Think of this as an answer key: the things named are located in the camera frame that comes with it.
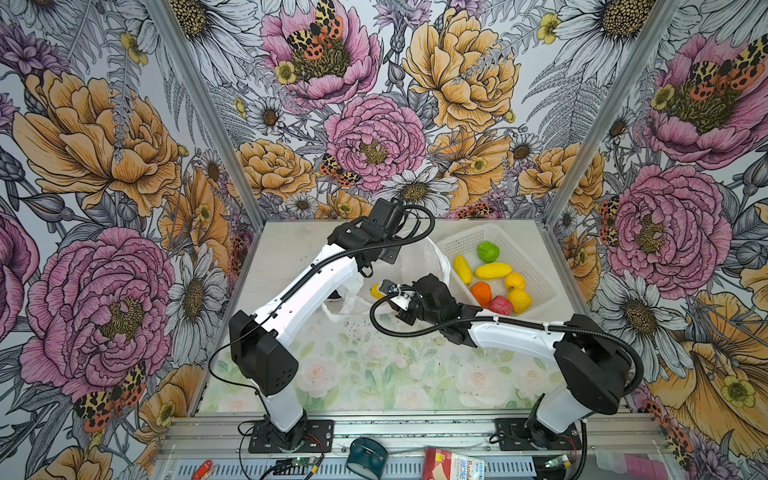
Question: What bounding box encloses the red white cardboard box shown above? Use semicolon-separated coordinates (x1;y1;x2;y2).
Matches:
422;447;485;480

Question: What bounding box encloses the green circuit board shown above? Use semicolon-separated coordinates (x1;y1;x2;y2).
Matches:
275;456;319;470

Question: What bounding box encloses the yellow toy fruit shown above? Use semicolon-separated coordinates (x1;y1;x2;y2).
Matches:
507;289;533;314

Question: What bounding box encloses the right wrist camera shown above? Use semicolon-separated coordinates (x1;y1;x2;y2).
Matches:
376;279;414;310

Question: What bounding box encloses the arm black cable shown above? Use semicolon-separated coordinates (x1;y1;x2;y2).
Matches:
368;290;646;397
207;203;437;397

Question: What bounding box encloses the pink white packet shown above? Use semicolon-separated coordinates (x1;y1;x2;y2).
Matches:
595;450;669;480

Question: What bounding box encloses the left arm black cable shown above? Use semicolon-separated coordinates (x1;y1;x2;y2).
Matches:
207;203;437;397

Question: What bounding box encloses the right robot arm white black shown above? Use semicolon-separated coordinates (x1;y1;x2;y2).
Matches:
389;274;639;449

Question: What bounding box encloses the green toy fruit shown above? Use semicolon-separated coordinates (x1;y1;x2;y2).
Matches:
476;241;501;263

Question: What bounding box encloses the yellow toy pepper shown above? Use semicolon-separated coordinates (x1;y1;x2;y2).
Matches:
504;271;527;291

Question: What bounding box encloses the orange toy fruit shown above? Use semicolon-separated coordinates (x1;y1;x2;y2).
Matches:
470;281;493;307

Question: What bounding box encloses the aluminium corner post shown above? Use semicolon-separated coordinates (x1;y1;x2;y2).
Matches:
147;1;266;233
543;0;681;227

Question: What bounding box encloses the aluminium corner post left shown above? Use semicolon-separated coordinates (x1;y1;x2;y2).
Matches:
147;1;266;233

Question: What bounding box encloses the white perforated plastic basket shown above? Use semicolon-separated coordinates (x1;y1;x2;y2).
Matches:
436;223;559;321

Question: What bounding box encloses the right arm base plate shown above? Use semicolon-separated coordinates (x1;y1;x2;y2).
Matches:
489;417;582;451

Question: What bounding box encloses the yellow toy banana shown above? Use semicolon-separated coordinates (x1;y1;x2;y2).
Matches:
474;262;513;280

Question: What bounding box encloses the green tape roll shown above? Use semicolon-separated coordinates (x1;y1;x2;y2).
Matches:
345;437;389;480

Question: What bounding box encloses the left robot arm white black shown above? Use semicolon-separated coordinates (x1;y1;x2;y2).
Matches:
229;199;406;450

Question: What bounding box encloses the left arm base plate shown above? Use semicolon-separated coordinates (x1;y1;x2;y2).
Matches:
248;418;335;454

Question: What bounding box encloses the aluminium corner post right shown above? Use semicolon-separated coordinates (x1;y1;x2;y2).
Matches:
543;0;681;227

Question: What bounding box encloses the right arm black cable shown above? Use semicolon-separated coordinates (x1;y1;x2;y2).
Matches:
368;290;646;397

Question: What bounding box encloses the red handled tool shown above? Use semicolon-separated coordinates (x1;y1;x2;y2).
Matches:
191;460;214;480

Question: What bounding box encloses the red toy fruit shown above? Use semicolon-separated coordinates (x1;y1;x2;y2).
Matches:
486;296;514;315

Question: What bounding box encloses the small orange yellow fruit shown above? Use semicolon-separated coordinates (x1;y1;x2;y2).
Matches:
453;255;473;286

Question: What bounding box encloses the aluminium front rail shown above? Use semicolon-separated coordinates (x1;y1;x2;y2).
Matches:
155;413;667;480

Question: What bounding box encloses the white plastic bag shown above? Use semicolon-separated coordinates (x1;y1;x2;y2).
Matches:
320;238;451;323

